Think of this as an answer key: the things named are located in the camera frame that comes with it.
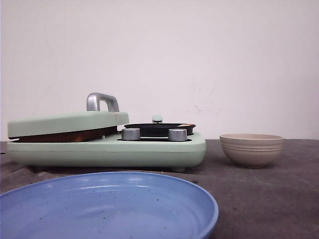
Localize breakfast maker hinged lid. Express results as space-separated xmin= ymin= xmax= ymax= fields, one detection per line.
xmin=7 ymin=93 xmax=129 ymax=143

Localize beige ribbed bowl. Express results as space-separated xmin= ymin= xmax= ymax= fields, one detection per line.
xmin=220 ymin=133 xmax=284 ymax=168

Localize mint green breakfast maker base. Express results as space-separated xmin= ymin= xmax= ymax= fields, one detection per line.
xmin=7 ymin=132 xmax=206 ymax=171

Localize black round frying pan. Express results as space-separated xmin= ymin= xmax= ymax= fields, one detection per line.
xmin=124 ymin=122 xmax=195 ymax=137

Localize right silver control knob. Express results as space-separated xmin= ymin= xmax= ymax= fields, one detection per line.
xmin=168 ymin=128 xmax=187 ymax=142

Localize silver control knob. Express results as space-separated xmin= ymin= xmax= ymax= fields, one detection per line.
xmin=168 ymin=128 xmax=187 ymax=142
xmin=121 ymin=128 xmax=141 ymax=141

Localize left silver control knob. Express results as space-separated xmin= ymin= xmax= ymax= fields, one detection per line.
xmin=121 ymin=128 xmax=141 ymax=141

